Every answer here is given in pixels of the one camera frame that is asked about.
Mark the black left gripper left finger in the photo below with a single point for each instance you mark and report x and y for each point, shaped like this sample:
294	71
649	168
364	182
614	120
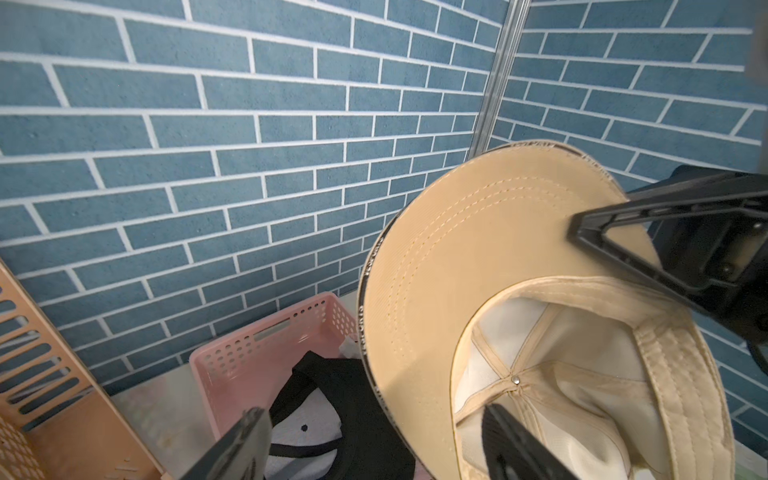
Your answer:
242	453

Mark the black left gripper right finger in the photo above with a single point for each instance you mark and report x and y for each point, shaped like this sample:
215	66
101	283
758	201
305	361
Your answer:
513	453

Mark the orange plastic file organizer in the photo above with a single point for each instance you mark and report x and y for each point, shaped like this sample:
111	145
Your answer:
56	421

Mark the black baseball cap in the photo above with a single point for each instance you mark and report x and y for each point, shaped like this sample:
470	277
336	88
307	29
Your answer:
327	424

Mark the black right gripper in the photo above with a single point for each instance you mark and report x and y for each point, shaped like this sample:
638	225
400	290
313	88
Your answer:
709	231

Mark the pink plastic basket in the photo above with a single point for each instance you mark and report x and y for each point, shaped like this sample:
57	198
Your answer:
248	367

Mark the floral table mat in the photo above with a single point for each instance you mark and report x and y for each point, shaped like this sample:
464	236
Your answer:
166	410

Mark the beige baseball cap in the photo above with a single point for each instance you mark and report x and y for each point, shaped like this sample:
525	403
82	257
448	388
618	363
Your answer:
474	296

